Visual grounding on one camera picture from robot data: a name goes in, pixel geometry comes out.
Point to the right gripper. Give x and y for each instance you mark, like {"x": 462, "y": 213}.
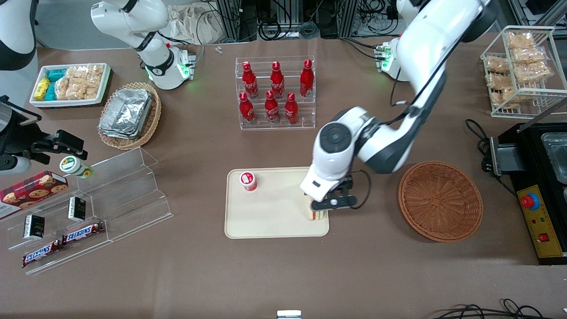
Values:
{"x": 17, "y": 135}

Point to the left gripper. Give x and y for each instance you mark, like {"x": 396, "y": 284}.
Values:
{"x": 341, "y": 184}

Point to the triangle sandwich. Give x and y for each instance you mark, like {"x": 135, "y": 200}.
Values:
{"x": 316, "y": 215}

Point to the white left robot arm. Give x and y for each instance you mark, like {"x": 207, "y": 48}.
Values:
{"x": 434, "y": 26}

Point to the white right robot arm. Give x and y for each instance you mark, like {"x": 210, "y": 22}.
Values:
{"x": 133, "y": 17}

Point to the beige plastic serving tray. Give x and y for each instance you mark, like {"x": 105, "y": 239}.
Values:
{"x": 274, "y": 212}

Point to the oval wicker basket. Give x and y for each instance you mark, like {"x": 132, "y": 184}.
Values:
{"x": 150, "y": 119}

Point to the empty round brown wicker basket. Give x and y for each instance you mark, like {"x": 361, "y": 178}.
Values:
{"x": 440, "y": 201}

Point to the small green-lidded cup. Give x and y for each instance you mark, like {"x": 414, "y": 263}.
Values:
{"x": 73, "y": 166}

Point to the teal snack pack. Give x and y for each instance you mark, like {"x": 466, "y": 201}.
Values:
{"x": 50, "y": 92}
{"x": 56, "y": 75}

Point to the red tartan cookie box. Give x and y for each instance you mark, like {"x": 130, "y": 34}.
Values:
{"x": 31, "y": 190}

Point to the clear-wrapped rice cracker pack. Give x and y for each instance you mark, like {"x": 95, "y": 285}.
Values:
{"x": 95, "y": 73}
{"x": 77, "y": 72}
{"x": 63, "y": 88}
{"x": 84, "y": 91}

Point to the yellow snack pack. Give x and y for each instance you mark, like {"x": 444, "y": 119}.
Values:
{"x": 41, "y": 88}

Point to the small black carton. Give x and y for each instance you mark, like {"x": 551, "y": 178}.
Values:
{"x": 34, "y": 227}
{"x": 77, "y": 209}

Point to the aluminium foil container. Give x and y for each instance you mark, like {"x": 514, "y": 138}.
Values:
{"x": 126, "y": 113}

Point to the white rectangular snack bin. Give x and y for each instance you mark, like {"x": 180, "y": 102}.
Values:
{"x": 102, "y": 84}

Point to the small red-lidded cup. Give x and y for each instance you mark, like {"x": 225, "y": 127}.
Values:
{"x": 248, "y": 180}

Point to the clear acrylic stepped shelf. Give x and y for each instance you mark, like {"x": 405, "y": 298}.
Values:
{"x": 128, "y": 195}

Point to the red cola bottle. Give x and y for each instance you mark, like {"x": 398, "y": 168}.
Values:
{"x": 277, "y": 82}
{"x": 306, "y": 79}
{"x": 291, "y": 110}
{"x": 250, "y": 82}
{"x": 272, "y": 110}
{"x": 246, "y": 110}

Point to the clear acrylic bottle rack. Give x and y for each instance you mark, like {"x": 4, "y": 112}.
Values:
{"x": 261, "y": 128}

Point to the Snickers chocolate bar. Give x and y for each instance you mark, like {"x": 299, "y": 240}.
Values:
{"x": 42, "y": 254}
{"x": 83, "y": 233}

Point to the small white edge device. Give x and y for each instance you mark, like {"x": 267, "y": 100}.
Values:
{"x": 289, "y": 314}

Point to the beige cloth bag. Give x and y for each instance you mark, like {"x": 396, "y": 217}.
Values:
{"x": 195, "y": 24}

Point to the bagged fried snack pack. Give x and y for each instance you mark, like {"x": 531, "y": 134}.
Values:
{"x": 498, "y": 81}
{"x": 528, "y": 55}
{"x": 533, "y": 71}
{"x": 497, "y": 64}
{"x": 520, "y": 40}

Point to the red emergency stop button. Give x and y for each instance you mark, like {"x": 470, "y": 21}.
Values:
{"x": 530, "y": 201}

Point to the black countertop appliance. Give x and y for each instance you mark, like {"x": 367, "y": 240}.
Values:
{"x": 533, "y": 164}

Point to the yellow emergency stop box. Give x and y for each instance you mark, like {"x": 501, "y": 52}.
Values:
{"x": 542, "y": 221}

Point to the grey metal rod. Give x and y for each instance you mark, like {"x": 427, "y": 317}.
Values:
{"x": 540, "y": 116}

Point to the clear glass appliance pan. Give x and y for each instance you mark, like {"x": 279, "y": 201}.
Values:
{"x": 557, "y": 155}

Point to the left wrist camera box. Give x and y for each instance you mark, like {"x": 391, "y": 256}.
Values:
{"x": 336, "y": 202}

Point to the grey metal side bracket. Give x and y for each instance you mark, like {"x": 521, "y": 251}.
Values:
{"x": 507, "y": 159}

